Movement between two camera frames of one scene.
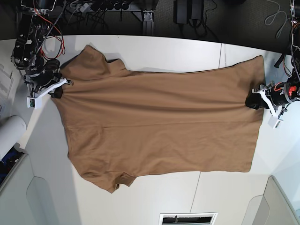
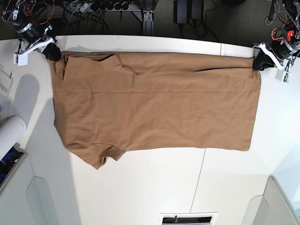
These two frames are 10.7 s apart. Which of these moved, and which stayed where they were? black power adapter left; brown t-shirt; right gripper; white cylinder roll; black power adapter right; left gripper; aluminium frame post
Moved: right gripper; left gripper; brown t-shirt
Stayed: white cylinder roll; black power adapter left; black power adapter right; aluminium frame post
